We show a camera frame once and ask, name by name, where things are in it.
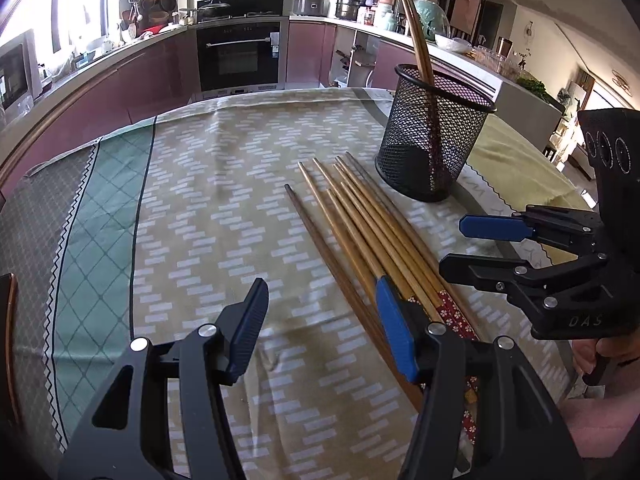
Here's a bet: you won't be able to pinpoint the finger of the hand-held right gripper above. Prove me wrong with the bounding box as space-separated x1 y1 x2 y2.
458 205 602 264
438 251 609 329

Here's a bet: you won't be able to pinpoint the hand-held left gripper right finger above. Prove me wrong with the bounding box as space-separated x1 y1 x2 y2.
375 276 586 480

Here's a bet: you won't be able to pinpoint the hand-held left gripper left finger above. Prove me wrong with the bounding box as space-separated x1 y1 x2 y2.
57 277 271 480

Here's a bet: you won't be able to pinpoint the black mesh utensil holder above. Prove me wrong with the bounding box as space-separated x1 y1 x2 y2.
375 63 498 203

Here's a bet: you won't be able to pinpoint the dark wooden chopstick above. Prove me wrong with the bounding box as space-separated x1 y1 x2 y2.
284 183 427 413
345 152 482 338

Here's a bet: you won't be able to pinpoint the person's right forearm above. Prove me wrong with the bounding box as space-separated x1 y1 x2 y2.
559 377 640 460

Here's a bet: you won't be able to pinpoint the person's right hand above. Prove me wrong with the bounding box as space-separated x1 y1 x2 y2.
571 335 640 378

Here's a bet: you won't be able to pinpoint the patterned tablecloth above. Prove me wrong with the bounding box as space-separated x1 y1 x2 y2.
0 87 601 480

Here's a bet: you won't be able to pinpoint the green leafy vegetables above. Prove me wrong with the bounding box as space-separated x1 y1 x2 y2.
516 74 549 100

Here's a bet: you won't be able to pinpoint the group of glass cups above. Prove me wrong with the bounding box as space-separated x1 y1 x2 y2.
470 45 521 80

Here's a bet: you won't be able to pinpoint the white bowl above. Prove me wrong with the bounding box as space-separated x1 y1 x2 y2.
434 33 472 54

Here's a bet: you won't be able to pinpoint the dark wooden chair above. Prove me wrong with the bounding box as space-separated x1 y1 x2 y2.
0 272 23 428

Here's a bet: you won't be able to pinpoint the black built-in oven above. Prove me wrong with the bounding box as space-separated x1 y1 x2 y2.
196 21 285 95

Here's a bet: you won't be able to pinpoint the stainless steel pot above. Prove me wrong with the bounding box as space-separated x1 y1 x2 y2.
334 0 370 22

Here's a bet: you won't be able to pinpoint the pink kitchen cabinets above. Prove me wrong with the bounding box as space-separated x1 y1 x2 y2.
0 17 416 196

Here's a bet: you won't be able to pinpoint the silver rice cooker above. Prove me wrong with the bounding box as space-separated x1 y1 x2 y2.
291 0 332 17

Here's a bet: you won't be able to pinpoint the wok with lid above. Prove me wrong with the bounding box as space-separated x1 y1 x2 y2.
197 1 232 20

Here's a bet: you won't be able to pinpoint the white microwave oven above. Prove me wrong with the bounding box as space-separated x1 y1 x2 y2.
0 29 45 116

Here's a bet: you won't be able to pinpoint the framed wall picture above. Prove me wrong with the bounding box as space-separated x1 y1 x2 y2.
451 0 482 35

